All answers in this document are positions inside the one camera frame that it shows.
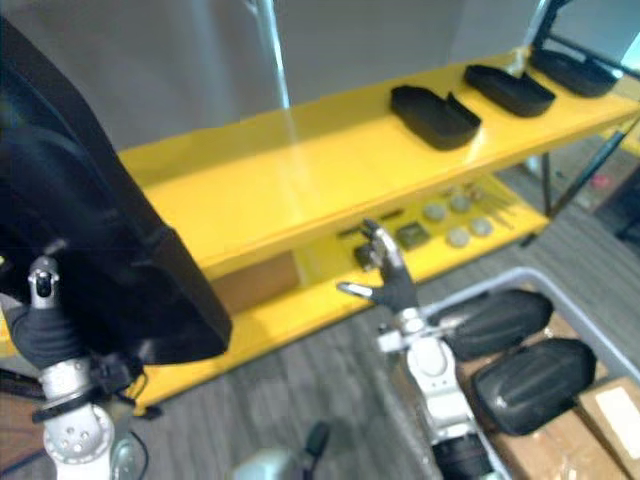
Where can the black metal frame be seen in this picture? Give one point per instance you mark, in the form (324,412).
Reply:
(565,30)

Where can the small black block part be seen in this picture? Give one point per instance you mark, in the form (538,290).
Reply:
(362,255)

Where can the large black plastic housing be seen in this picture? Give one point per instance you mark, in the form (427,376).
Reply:
(100,225)

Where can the black stand leg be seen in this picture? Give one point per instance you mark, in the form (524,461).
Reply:
(587,172)

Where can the yellow metal shelf unit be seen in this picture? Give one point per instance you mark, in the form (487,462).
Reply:
(280,180)

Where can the brown cardboard box with label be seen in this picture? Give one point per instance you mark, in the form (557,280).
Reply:
(612,415)

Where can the round grey disc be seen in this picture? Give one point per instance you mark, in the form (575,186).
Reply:
(434,211)
(460,202)
(481,226)
(457,237)

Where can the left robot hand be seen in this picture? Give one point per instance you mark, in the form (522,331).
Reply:
(42,330)

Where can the grey plastic bin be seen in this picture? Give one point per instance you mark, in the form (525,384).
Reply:
(590,310)

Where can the silver metal pole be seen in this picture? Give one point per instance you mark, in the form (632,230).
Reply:
(277,55)

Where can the dark square part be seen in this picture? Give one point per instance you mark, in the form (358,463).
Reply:
(412,234)

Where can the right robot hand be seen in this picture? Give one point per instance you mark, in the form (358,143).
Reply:
(397,292)

